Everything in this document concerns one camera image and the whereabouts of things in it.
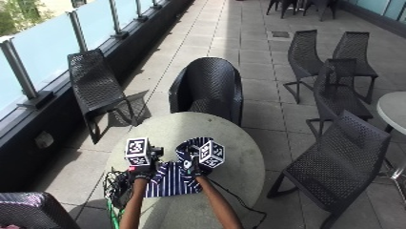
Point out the person's left hand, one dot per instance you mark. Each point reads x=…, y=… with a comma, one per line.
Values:
x=144, y=168

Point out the person's right hand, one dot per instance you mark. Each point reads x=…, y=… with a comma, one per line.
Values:
x=195, y=165

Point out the navy white striped shirt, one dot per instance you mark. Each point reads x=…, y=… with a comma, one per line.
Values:
x=174, y=181

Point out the white marker cube right glove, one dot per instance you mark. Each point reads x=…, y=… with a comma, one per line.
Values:
x=212, y=154

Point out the white marker cube glove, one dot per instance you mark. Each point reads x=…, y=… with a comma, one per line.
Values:
x=212, y=154
x=138, y=151

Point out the white marker cube left glove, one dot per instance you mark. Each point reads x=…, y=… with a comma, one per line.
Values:
x=138, y=151

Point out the round grey table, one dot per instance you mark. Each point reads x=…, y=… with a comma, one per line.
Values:
x=238, y=165

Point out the black woven tub armchair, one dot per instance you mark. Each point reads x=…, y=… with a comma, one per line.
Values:
x=210, y=89

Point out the black perforated lounge chair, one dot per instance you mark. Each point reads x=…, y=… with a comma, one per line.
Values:
x=95, y=82

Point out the black perforated side chair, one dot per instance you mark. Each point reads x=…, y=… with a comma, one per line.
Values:
x=339, y=92
x=343, y=168
x=303, y=60
x=355, y=54

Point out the glass balcony railing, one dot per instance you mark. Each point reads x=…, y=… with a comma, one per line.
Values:
x=47, y=47

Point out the floor drain cover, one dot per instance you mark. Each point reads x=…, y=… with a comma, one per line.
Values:
x=280, y=34

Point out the round white table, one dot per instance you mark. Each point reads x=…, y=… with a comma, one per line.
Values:
x=393, y=109

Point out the group of black chairs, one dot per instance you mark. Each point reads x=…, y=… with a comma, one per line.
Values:
x=303, y=7

